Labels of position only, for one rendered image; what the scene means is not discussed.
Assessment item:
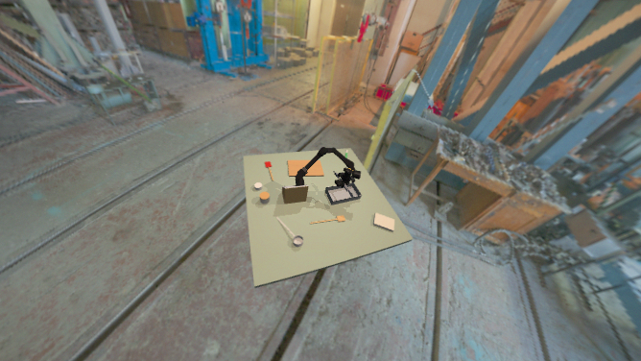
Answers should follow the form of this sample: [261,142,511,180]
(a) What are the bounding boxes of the red spatula with wooden handle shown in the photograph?
[265,161,273,181]

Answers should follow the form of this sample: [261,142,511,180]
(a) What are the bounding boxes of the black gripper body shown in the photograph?
[335,174,355,187]

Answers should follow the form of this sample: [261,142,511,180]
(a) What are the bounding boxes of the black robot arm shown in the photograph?
[295,147,361,186]

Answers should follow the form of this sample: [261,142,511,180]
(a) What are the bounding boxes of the grey cylindrical container with orange lid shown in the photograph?
[260,192,270,205]

